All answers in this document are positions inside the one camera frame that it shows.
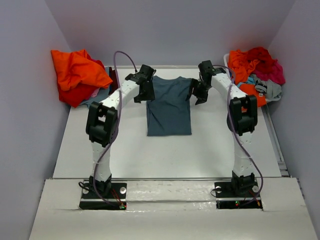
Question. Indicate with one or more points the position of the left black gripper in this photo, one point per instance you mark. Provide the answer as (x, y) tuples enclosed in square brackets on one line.
[(150, 96)]

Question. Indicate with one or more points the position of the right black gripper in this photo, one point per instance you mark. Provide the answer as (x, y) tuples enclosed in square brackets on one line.
[(202, 97)]

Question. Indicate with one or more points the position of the blue-grey t shirt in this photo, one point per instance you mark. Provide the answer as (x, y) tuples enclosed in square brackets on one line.
[(169, 114)]

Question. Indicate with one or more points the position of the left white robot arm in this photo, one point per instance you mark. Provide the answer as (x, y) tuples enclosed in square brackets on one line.
[(103, 120)]

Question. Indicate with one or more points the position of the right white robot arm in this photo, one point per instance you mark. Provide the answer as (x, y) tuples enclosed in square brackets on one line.
[(242, 118)]

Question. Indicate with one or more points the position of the dark maroon folded t shirt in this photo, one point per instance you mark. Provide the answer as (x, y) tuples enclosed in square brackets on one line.
[(114, 85)]

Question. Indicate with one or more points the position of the light blue folded t shirt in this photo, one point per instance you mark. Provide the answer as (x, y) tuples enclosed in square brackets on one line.
[(103, 94)]

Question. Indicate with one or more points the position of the orange crumpled t shirt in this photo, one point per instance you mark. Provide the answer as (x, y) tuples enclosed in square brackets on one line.
[(243, 68)]

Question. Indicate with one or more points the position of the pink folded t shirt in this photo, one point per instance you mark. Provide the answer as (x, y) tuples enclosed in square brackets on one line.
[(96, 92)]

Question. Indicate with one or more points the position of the cyan crumpled t shirt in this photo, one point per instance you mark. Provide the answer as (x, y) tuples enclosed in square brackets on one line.
[(249, 81)]

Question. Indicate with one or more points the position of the red folded t shirt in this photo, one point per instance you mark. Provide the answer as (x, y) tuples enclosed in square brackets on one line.
[(74, 97)]

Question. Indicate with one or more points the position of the orange folded t shirt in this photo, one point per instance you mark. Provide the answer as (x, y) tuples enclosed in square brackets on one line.
[(77, 67)]

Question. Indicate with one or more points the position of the red crumpled t shirt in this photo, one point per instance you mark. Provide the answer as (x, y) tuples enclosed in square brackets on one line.
[(264, 61)]

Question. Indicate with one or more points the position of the grey crumpled t shirt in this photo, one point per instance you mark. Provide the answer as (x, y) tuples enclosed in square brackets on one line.
[(271, 90)]

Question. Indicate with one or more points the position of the magenta crumpled t shirt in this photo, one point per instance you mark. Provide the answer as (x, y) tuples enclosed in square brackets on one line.
[(276, 75)]

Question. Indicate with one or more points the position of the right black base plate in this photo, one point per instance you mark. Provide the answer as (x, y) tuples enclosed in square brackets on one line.
[(227, 199)]

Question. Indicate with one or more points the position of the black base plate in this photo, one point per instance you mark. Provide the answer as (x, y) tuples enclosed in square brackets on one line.
[(227, 199), (113, 200)]

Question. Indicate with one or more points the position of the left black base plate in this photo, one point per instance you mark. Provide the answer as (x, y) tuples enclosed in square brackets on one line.
[(113, 200)]

